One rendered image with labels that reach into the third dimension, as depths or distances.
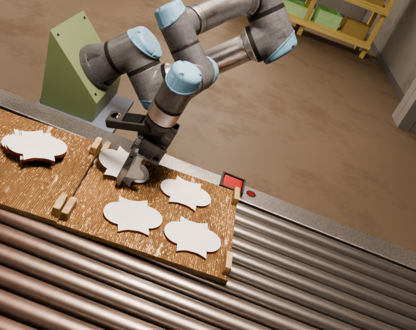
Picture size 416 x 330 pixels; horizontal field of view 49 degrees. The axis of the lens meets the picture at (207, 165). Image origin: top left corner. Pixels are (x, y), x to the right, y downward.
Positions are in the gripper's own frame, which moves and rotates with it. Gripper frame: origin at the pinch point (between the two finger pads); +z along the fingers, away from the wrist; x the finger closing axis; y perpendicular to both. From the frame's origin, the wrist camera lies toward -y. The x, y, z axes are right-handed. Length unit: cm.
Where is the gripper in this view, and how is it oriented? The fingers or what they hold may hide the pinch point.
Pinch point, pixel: (124, 165)
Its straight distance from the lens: 124.2
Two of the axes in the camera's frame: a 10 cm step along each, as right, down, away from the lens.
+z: -4.7, 6.4, 6.1
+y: 8.7, 4.6, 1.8
